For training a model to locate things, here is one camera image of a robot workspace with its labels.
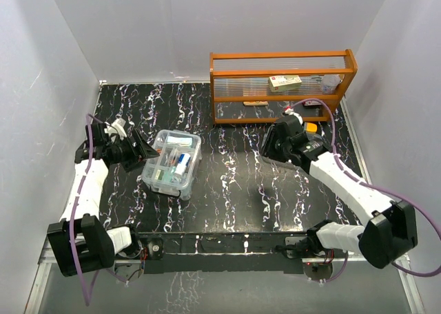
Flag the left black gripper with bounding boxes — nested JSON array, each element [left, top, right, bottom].
[[108, 130, 159, 171]]

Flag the small green medicine box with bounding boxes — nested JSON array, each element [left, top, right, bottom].
[[154, 169, 165, 180]]

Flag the clear plastic tray insert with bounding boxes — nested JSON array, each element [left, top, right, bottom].
[[141, 129, 203, 191]]

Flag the white green sachet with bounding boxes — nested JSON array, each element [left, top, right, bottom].
[[167, 136, 193, 147]]

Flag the clear plastic medicine kit box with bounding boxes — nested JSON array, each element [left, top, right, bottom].
[[141, 129, 203, 201]]

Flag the white blue cylinder bottle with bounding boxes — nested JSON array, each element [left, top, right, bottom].
[[174, 153, 191, 176]]

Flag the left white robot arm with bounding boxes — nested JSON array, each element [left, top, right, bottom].
[[47, 118, 159, 277]]

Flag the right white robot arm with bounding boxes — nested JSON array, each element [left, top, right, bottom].
[[260, 115, 418, 269]]

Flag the beige medicine box on shelf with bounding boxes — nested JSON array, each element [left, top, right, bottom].
[[268, 75, 302, 93]]

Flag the flat wooden piece under shelf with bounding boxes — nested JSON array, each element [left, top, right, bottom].
[[243, 101, 269, 107]]

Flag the yellow grey small device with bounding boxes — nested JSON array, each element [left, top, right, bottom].
[[303, 122, 318, 135]]

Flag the red white box under shelf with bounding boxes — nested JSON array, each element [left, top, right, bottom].
[[302, 100, 322, 108]]

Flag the orange wooden shelf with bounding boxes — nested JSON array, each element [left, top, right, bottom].
[[209, 49, 358, 125]]

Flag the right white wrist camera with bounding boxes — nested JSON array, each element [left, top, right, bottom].
[[283, 106, 303, 125]]

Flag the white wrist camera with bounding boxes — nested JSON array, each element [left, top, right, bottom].
[[283, 106, 303, 125], [105, 118, 127, 139]]

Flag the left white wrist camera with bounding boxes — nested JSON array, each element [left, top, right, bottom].
[[105, 118, 127, 139]]

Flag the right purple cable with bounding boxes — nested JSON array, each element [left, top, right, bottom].
[[289, 98, 441, 278]]

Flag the purple cable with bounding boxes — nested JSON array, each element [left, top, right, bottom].
[[68, 113, 101, 307], [289, 98, 441, 278]]

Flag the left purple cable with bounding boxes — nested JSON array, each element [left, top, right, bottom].
[[68, 113, 101, 307]]

